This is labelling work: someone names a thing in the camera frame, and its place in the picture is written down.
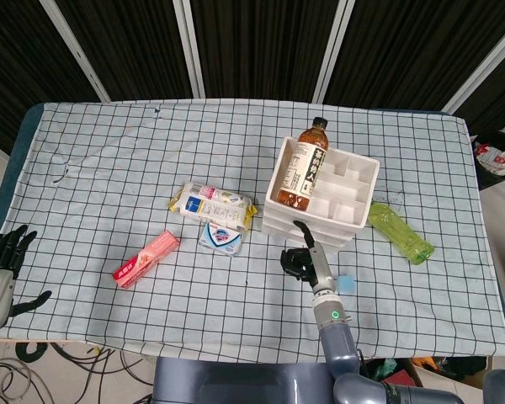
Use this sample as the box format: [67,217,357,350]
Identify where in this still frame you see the white partition post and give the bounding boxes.
[441,19,505,115]
[40,0,111,103]
[309,0,357,103]
[172,0,206,100]

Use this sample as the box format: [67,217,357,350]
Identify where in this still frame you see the black floor cables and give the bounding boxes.
[0,340,153,404]

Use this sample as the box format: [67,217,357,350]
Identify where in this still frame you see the blue table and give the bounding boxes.
[0,103,44,239]

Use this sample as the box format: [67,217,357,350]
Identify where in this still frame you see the grey robot torso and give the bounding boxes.
[152,356,338,404]

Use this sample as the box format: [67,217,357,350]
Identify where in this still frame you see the white blue soap packet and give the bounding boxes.
[199,221,244,257]

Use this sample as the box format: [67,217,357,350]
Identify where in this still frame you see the pink Colgate toothpaste box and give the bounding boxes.
[112,229,181,290]

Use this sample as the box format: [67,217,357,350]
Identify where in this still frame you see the black grid checkered tablecloth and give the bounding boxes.
[0,99,505,364]

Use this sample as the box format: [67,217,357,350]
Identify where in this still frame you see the brown tea bottle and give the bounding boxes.
[276,116,330,208]

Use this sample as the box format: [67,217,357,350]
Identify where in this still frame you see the white compartment tray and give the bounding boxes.
[260,136,381,249]

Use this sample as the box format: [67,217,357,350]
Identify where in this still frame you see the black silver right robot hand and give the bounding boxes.
[279,220,336,298]

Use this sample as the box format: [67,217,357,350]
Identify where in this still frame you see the clear plastic drawer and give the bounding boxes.
[260,225,355,249]

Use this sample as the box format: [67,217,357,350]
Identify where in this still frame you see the green plastic bottle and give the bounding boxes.
[368,201,436,266]

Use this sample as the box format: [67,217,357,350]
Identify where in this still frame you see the white yellow snack pack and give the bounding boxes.
[167,181,258,231]

